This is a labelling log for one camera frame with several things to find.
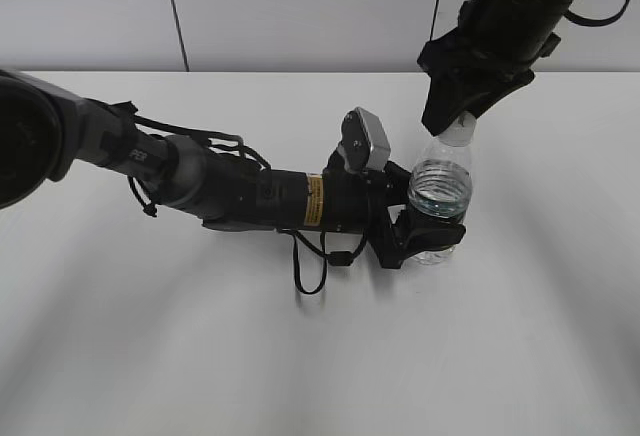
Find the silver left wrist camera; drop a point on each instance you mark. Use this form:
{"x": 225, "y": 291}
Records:
{"x": 364, "y": 145}

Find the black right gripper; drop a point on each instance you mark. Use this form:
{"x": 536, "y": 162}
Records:
{"x": 502, "y": 37}

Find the white green bottle cap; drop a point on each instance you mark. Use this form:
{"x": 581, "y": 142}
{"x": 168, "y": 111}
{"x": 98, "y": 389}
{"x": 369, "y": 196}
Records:
{"x": 462, "y": 128}

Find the clear cestbon water bottle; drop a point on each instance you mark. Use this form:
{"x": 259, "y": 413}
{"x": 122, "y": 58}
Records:
{"x": 441, "y": 183}

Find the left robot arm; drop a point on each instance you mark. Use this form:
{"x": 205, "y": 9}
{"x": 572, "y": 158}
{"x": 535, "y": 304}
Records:
{"x": 214, "y": 176}

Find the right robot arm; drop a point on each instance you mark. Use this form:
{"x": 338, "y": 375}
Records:
{"x": 487, "y": 56}

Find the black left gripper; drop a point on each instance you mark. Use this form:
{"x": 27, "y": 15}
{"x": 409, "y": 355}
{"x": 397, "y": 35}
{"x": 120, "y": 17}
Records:
{"x": 358, "y": 204}

